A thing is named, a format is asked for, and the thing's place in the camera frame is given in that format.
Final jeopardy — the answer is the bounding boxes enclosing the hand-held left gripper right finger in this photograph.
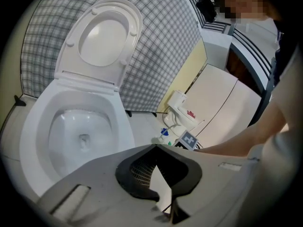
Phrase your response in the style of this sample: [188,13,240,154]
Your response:
[153,145,248,225]

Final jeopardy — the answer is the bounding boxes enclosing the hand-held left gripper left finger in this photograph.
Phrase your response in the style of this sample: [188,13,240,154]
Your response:
[36,145,170,227]

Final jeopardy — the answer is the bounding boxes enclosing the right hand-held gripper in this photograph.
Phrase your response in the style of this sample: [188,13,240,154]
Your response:
[174,130,199,151]

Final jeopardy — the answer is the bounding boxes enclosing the person's right forearm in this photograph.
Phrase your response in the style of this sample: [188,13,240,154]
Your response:
[194,112,287,157]

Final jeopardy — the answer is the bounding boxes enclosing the pale green brush holder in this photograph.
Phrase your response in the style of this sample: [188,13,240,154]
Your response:
[151,136,166,146]

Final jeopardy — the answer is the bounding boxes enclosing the white partition panel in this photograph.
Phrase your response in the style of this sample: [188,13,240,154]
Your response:
[196,78,263,148]
[187,63,239,137]

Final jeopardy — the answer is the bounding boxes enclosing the yellow partition panel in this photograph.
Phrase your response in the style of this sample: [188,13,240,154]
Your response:
[156,40,208,115]

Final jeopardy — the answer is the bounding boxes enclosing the person in white shirt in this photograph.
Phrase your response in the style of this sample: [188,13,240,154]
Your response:
[179,0,277,132]

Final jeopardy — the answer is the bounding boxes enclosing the grey plaid partition screen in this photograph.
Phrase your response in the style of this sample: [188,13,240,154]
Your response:
[20,0,206,118]

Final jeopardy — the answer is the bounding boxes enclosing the person's head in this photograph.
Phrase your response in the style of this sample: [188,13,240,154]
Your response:
[219,0,270,25]

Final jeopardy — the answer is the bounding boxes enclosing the dark brown wooden wall panel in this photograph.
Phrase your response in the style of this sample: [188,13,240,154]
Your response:
[225,47,264,97]

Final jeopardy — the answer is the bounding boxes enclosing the black head-mounted camera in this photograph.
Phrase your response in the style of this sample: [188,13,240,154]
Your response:
[196,0,217,23]

